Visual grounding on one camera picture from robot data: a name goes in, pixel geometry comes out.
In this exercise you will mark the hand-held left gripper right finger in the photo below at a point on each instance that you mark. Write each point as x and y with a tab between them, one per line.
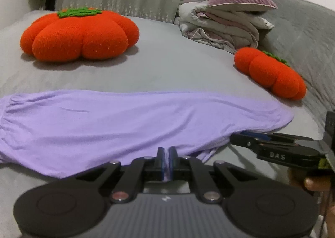
172	164

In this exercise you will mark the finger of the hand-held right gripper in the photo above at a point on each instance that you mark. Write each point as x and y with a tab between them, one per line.
243	141
257	135

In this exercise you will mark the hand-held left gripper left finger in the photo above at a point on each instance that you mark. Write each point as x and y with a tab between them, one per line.
162	164

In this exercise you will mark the purple pants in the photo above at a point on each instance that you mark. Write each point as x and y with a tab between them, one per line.
130	122

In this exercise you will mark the person's right hand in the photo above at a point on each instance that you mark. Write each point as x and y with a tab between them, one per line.
314	184

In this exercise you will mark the orange pumpkin cushion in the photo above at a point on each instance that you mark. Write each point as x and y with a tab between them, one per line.
272	75
78	36

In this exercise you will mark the grey quilted cover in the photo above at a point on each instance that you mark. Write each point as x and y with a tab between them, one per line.
308	44

